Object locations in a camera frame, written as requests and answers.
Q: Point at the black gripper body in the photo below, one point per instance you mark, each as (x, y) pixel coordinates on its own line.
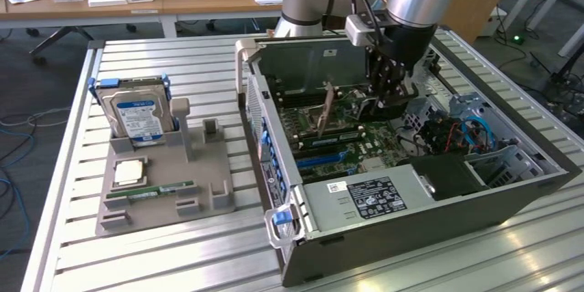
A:
(414, 42)

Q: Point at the black graphics card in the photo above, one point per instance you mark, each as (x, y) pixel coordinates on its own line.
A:
(382, 112)

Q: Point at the silver perforated disk bay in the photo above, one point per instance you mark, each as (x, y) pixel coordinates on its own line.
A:
(428, 110)

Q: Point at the green motherboard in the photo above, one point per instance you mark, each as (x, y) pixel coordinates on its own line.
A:
(378, 141)

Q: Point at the CPU socket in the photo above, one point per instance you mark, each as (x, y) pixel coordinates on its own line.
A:
(312, 117)

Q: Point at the labelled green RAM stick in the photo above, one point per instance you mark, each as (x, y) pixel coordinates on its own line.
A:
(337, 139)

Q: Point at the black device with green light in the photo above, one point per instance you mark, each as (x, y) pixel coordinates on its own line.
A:
(516, 38)

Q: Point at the blue expansion slot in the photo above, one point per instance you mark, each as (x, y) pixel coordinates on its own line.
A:
(318, 161)

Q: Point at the silver slanted disk bay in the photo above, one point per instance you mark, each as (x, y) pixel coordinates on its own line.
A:
(501, 165)

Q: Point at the grey power supply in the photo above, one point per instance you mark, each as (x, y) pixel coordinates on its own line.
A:
(328, 210)

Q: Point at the open dark PC case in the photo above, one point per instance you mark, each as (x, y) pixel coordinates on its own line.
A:
(410, 237)

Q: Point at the blue case release latch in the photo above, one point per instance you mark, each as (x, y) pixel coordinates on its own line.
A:
(280, 219)

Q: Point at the hard disk in blue caddy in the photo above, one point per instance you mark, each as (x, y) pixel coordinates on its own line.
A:
(136, 114)

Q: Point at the silver CPU chip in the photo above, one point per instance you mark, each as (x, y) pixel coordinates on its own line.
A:
(128, 172)

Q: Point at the grey parts rack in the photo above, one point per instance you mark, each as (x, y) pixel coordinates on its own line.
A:
(154, 216)

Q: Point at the flat white box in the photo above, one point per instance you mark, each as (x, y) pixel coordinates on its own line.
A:
(106, 2)

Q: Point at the black office chair base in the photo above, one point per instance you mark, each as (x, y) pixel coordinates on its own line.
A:
(54, 37)

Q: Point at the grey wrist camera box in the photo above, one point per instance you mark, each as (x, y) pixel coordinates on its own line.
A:
(360, 30)

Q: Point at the white desk frame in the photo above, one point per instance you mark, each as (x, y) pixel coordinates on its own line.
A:
(549, 3)

